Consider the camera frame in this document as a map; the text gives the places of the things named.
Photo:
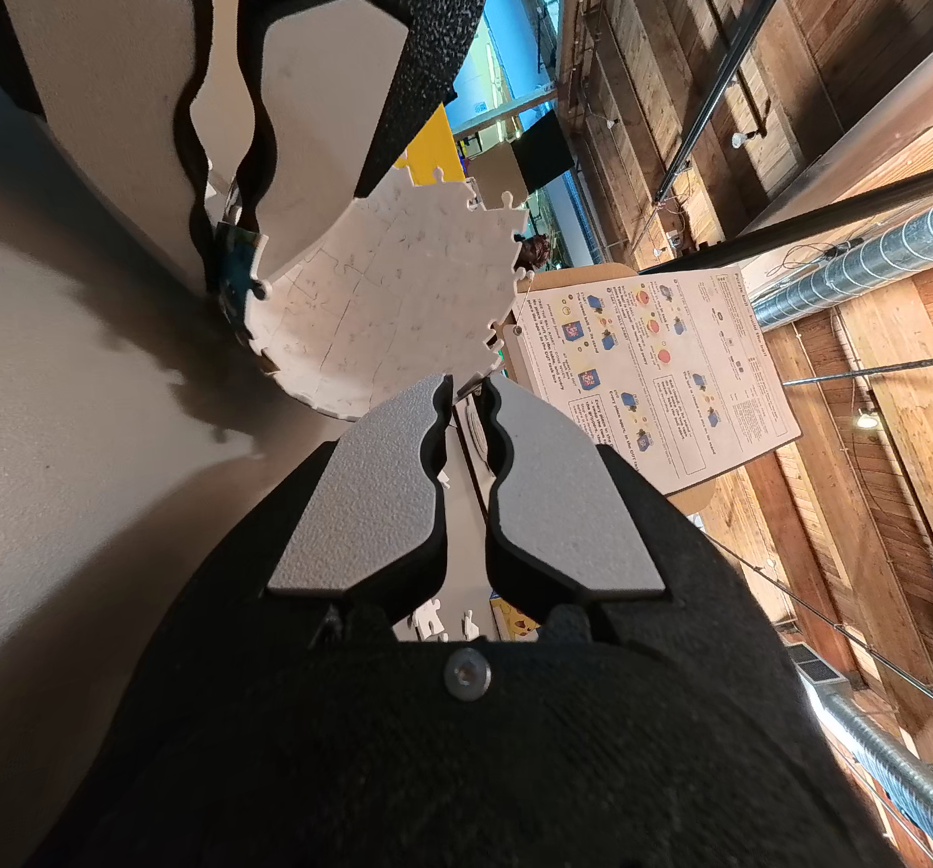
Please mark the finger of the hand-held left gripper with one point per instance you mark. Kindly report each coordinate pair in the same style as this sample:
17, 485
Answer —
328, 110
95, 66

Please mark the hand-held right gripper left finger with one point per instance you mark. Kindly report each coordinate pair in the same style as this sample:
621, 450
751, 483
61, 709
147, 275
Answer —
364, 503

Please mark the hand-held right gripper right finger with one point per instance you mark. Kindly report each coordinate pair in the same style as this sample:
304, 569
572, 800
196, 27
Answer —
568, 518

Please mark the assembled white puzzle sheet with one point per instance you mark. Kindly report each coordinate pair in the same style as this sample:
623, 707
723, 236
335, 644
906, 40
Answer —
393, 299

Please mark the blue puzzle box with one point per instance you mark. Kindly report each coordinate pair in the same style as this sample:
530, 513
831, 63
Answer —
514, 624

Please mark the white loose puzzle piece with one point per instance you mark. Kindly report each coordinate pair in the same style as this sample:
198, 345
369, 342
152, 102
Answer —
428, 621
471, 626

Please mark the yellow panel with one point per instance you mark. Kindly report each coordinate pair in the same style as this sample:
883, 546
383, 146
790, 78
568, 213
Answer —
437, 143

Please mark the printed instruction sheet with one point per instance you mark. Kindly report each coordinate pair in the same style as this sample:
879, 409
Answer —
656, 372

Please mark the black box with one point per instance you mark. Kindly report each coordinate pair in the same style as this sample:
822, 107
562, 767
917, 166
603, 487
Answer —
543, 150

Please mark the hanging light bulb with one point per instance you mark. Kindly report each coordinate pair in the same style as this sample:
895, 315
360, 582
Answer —
741, 139

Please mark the black metal pole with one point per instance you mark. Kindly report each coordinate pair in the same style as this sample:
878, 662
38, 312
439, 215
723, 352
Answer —
802, 223

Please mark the black ceiling rail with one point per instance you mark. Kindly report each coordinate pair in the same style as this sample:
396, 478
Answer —
729, 73

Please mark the silver ventilation duct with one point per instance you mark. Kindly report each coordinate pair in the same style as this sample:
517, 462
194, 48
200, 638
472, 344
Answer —
845, 270
875, 744

